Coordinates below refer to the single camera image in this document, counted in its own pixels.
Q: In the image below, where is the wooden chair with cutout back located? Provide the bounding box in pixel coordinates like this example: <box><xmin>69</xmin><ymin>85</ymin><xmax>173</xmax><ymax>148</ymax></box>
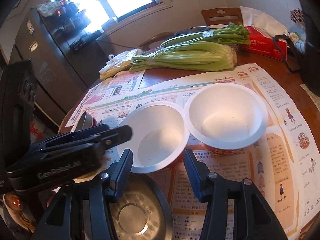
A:
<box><xmin>201</xmin><ymin>7</ymin><xmax>243</xmax><ymax>27</ymax></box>

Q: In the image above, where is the large newspaper with green banner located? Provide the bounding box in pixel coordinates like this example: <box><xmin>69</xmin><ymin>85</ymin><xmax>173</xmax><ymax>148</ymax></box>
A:
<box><xmin>59</xmin><ymin>63</ymin><xmax>320</xmax><ymax>240</ymax></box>

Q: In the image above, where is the plastic bag of yellow vegetables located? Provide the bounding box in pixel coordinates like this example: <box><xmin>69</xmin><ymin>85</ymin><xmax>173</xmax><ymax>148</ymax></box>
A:
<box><xmin>99</xmin><ymin>50</ymin><xmax>143</xmax><ymax>80</ymax></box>

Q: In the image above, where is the dark curved wooden chair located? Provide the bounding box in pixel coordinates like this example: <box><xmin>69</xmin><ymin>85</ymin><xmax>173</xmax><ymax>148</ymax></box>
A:
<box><xmin>138</xmin><ymin>31</ymin><xmax>177</xmax><ymax>52</ymax></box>

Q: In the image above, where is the grey refrigerator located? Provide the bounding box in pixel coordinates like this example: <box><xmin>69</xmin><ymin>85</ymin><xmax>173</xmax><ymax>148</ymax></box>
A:
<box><xmin>14</xmin><ymin>7</ymin><xmax>107</xmax><ymax>99</ymax></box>

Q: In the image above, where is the dark green celery bunch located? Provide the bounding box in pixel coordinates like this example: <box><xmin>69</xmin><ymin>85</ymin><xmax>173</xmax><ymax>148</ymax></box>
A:
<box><xmin>159</xmin><ymin>22</ymin><xmax>251</xmax><ymax>47</ymax></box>

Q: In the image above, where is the black cable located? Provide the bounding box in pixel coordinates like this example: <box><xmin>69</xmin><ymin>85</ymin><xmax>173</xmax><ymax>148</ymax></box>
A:
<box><xmin>99</xmin><ymin>39</ymin><xmax>140</xmax><ymax>49</ymax></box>

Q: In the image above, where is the steel basin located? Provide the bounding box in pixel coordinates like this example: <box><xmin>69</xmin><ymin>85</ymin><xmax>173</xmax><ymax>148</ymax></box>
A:
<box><xmin>173</xmin><ymin>25</ymin><xmax>210</xmax><ymax>36</ymax></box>

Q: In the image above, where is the red tissue box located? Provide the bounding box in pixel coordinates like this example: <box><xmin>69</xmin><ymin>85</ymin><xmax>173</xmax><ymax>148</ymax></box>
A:
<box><xmin>238</xmin><ymin>26</ymin><xmax>288</xmax><ymax>61</ymax></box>

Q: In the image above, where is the cluster of bottles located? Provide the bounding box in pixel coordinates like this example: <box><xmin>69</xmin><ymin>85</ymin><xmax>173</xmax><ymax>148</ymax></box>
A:
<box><xmin>37</xmin><ymin>0</ymin><xmax>87</xmax><ymax>32</ymax></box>

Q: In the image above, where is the patterned cup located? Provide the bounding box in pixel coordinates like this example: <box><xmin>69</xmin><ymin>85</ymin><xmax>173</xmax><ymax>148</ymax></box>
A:
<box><xmin>289</xmin><ymin>8</ymin><xmax>305</xmax><ymax>28</ymax></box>

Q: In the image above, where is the white tissue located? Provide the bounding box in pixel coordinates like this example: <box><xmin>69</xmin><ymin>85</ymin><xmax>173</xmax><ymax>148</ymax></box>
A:
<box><xmin>239</xmin><ymin>6</ymin><xmax>288</xmax><ymax>34</ymax></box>

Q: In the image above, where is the pale green celery bunch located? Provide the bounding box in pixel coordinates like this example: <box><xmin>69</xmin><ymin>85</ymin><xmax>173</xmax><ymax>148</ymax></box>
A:
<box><xmin>128</xmin><ymin>41</ymin><xmax>238</xmax><ymax>72</ymax></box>

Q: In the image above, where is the newspaper with pink print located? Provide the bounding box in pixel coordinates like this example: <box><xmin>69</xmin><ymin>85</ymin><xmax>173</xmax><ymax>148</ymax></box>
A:
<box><xmin>99</xmin><ymin>70</ymin><xmax>146</xmax><ymax>93</ymax></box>

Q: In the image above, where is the steel bowl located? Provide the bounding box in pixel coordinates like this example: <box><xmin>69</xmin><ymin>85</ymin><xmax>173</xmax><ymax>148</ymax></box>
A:
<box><xmin>75</xmin><ymin>172</ymin><xmax>174</xmax><ymax>240</ymax></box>

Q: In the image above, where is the black electronic device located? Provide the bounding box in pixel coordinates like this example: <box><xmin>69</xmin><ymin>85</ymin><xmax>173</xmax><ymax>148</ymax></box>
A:
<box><xmin>69</xmin><ymin>33</ymin><xmax>98</xmax><ymax>53</ymax></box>

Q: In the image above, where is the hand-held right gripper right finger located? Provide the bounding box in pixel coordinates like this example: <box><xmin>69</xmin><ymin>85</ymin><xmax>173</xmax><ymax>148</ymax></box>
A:
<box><xmin>183</xmin><ymin>149</ymin><xmax>289</xmax><ymax>240</ymax></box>

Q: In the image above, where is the dark metal bowl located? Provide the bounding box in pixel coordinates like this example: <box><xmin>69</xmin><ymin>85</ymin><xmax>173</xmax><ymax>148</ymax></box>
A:
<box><xmin>76</xmin><ymin>111</ymin><xmax>97</xmax><ymax>132</ymax></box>

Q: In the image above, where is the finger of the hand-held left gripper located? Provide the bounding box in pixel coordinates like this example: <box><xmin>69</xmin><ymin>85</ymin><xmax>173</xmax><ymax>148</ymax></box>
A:
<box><xmin>39</xmin><ymin>126</ymin><xmax>133</xmax><ymax>156</ymax></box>
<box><xmin>30</xmin><ymin>124</ymin><xmax>111</xmax><ymax>147</ymax></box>

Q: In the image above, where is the window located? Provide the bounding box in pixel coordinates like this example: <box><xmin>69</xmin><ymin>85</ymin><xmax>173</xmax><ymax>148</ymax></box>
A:
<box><xmin>54</xmin><ymin>0</ymin><xmax>174</xmax><ymax>30</ymax></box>

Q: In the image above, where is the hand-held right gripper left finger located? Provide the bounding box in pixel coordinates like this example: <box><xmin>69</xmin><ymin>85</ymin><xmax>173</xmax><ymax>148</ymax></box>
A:
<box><xmin>29</xmin><ymin>149</ymin><xmax>134</xmax><ymax>240</ymax></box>

